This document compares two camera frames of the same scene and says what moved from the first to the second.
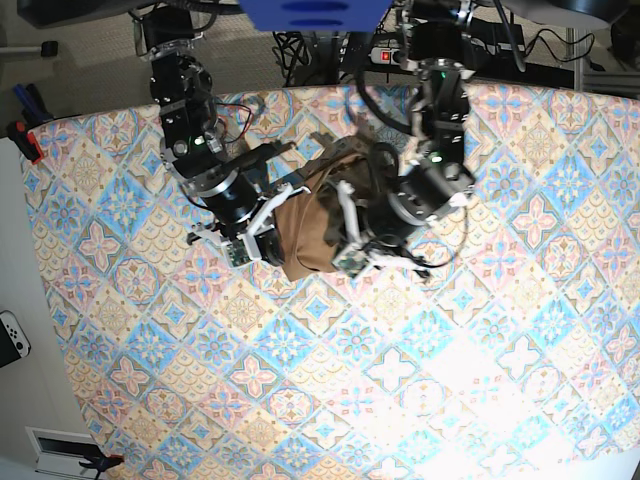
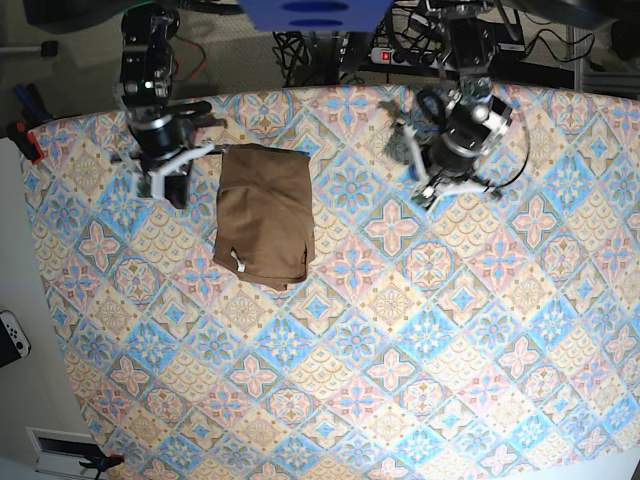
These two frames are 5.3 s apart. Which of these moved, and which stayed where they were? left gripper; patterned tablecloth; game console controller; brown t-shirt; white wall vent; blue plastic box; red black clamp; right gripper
Moved: right gripper; brown t-shirt; left gripper
Stayed: patterned tablecloth; game console controller; blue plastic box; white wall vent; red black clamp
